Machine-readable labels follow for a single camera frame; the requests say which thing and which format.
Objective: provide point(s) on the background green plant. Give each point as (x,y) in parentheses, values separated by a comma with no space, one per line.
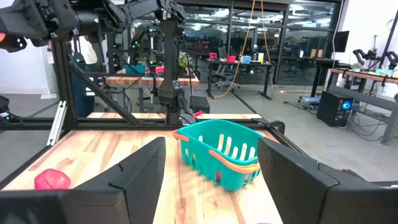
(185,60)

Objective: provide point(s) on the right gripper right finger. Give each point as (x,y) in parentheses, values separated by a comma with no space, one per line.
(311,193)

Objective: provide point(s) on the person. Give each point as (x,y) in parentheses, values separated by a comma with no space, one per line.
(85,51)

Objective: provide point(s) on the black frame clamp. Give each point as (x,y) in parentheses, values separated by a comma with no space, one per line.
(275,125)

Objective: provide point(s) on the background black robot arm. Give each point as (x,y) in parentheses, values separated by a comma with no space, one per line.
(363,56)
(392,59)

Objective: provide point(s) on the background teal basket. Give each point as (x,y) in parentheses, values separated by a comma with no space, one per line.
(135,69)

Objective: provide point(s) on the grey office chair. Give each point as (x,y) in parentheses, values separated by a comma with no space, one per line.
(222,76)

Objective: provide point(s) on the red strawberry with green leaves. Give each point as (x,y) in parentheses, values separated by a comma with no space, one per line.
(218,176)

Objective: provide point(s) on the orange peach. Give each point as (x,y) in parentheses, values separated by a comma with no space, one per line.
(1,37)

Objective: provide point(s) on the teal basket with orange rim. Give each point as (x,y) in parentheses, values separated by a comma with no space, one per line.
(233,129)

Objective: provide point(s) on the black monitor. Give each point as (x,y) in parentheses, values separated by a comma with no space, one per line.
(342,40)

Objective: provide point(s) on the silver aluminium extrusion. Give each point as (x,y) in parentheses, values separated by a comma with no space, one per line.
(57,124)

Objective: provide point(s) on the round red fruit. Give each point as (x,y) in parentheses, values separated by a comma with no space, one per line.
(51,180)

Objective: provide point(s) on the yellow cup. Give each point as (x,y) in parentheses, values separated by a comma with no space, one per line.
(260,57)

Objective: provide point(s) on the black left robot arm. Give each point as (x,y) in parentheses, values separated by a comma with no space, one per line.
(170,62)

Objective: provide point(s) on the blue dolly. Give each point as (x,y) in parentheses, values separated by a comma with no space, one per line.
(309,100)

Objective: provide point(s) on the blue box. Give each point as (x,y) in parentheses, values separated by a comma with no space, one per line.
(245,59)

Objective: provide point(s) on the black office desk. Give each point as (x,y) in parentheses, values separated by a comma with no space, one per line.
(239,63)

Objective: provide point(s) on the black aluminium frame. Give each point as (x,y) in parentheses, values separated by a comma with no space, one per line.
(66,93)

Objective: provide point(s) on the long wooden workbench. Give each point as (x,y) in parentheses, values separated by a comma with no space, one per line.
(363,75)

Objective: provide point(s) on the background wooden table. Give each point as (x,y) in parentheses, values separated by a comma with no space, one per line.
(146,81)

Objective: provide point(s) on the black computer tower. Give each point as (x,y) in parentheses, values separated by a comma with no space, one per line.
(329,107)

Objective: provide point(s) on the red box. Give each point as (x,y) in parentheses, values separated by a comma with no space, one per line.
(231,58)

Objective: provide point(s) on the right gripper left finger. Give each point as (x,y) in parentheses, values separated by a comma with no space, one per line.
(124,193)

